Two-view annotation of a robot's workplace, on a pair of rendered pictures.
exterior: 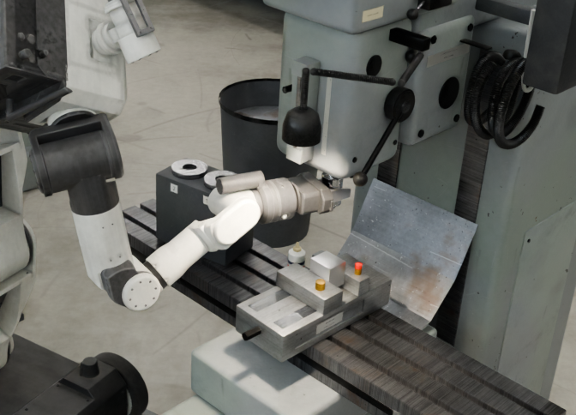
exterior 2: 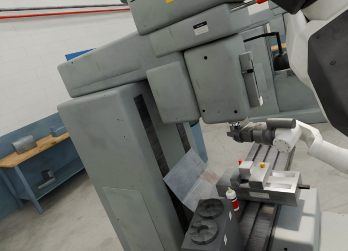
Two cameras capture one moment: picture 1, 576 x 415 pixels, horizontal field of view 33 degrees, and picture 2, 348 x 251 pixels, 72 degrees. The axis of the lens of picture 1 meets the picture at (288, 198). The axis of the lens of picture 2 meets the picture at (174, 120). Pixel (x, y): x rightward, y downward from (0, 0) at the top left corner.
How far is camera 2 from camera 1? 2.37 m
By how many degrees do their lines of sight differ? 86
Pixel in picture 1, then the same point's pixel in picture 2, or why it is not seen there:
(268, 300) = (278, 185)
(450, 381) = (265, 153)
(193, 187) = (226, 219)
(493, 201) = (189, 134)
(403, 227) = (186, 176)
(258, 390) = (312, 205)
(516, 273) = not seen: hidden behind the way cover
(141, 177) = not seen: outside the picture
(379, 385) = (285, 162)
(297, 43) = (234, 52)
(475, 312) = not seen: hidden behind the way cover
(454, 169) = (178, 137)
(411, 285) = (208, 181)
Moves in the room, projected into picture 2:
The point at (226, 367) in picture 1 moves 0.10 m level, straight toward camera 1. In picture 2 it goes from (309, 222) to (330, 212)
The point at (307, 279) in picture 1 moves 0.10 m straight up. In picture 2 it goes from (259, 171) to (254, 152)
